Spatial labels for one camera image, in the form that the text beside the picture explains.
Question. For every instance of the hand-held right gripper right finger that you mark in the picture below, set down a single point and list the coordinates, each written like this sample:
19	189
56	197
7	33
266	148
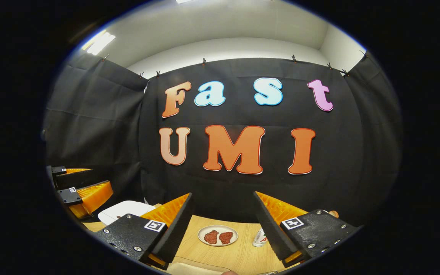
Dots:
273	236

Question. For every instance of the white round plate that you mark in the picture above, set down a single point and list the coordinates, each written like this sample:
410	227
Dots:
218	228

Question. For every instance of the white drink bottle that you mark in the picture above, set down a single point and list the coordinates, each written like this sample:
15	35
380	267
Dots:
259	238

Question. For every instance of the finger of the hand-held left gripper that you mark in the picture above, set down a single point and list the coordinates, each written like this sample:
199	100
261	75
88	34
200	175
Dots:
96	194
75	178

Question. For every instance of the clear rice tray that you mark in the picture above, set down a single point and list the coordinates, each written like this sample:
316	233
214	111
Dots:
197	267

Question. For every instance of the red meat piece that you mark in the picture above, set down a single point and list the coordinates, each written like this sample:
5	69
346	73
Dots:
211	236
226	237

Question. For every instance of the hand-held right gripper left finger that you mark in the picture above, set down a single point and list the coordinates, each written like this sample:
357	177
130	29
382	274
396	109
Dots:
176	236

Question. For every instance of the toast bread slice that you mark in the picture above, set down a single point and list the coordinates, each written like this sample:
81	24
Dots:
333	214

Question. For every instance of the white rice cooker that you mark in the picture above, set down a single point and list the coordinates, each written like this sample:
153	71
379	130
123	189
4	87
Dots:
128	209

